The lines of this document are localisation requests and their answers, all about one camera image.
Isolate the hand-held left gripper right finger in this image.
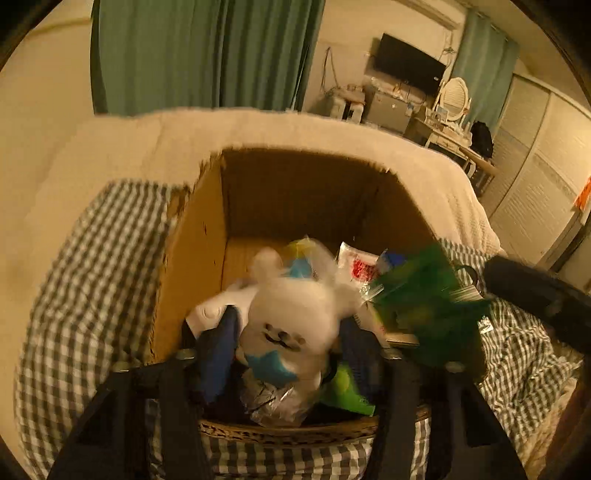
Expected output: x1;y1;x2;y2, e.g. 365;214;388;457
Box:
342;320;528;480

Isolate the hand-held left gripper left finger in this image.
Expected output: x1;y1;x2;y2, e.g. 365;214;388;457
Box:
46;305;242;480

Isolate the white plush toy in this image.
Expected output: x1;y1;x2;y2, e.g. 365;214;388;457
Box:
235;246;366;394

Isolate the green plastic packet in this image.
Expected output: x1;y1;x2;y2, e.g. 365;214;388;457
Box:
368;244;491;371
322;362;377;417

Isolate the woven basket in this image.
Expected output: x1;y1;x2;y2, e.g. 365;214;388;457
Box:
198;403;433;447

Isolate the brown cardboard box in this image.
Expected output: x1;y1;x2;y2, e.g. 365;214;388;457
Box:
149;147;445;366

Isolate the white rounded object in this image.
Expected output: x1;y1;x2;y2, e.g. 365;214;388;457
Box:
186;287;246;339

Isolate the clear crinkled plastic bag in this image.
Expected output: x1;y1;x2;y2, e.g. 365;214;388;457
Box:
239;373;317;426

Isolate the red and white sachet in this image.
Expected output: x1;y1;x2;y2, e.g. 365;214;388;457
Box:
336;241;385;297

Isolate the white louvered wardrobe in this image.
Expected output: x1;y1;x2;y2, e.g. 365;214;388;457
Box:
479;73;591;274

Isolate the blue and yellow packet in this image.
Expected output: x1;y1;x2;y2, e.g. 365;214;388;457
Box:
283;237;334;283

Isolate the grey checked bed sheet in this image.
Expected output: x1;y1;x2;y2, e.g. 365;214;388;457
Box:
13;179;583;480

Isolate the black backpack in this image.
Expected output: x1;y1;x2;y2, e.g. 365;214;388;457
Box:
470;121;496;161

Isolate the white dressing table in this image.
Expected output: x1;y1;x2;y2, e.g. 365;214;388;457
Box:
405;114;477;158

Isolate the white oval mirror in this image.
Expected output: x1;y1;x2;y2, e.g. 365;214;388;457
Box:
433;76;470;126

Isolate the narrow teal curtain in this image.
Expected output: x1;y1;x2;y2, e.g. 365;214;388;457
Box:
449;8;521;136

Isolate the white fluffy blanket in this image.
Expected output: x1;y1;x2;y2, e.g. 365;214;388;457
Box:
18;106;503;301

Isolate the grey mini fridge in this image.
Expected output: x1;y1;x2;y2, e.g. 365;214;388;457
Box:
364;87;415;136

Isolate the wide green curtain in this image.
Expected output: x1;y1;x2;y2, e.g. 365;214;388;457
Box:
90;0;327;114

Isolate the black wall television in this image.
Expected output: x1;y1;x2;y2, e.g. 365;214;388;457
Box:
370;32;447;99

